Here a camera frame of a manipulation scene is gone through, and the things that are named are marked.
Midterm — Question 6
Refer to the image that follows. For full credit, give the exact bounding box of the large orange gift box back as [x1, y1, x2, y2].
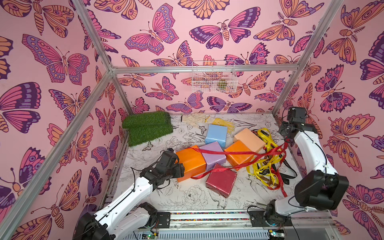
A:
[176, 146, 206, 183]

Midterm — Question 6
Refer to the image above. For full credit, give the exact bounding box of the purple gift box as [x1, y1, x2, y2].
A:
[200, 142, 227, 171]

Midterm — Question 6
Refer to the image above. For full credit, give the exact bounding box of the peach gift box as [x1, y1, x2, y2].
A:
[234, 128, 266, 153]

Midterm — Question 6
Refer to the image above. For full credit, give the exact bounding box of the dark red gift box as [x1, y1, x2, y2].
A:
[206, 164, 237, 198]

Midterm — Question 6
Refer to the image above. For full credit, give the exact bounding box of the light blue gift box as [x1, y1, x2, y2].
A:
[205, 124, 228, 148]

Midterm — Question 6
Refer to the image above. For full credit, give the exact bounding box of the yellow ribbon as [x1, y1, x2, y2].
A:
[246, 159, 282, 190]
[252, 129, 282, 168]

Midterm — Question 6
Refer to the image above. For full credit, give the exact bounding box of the orange gift box front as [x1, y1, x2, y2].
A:
[223, 140, 255, 170]

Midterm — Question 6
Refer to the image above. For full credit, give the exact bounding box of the black printed ribbon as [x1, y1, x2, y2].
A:
[279, 159, 298, 185]

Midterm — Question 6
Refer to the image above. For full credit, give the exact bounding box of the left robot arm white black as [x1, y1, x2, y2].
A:
[73, 149, 185, 240]

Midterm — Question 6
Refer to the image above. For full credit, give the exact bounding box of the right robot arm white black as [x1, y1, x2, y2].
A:
[264, 107, 349, 226]

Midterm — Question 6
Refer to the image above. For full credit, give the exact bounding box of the green artificial grass mat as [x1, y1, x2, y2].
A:
[122, 112, 173, 147]

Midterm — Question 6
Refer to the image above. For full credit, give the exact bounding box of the white work glove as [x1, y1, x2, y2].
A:
[181, 113, 209, 128]

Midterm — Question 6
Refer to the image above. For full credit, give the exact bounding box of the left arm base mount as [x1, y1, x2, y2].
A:
[138, 202, 171, 229]

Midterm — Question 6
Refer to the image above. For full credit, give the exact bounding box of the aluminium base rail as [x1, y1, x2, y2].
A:
[119, 210, 342, 240]

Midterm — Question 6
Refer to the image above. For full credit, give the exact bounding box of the white wire basket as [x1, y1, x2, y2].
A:
[191, 61, 238, 94]

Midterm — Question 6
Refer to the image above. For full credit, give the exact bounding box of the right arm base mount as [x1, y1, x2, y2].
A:
[247, 200, 292, 227]

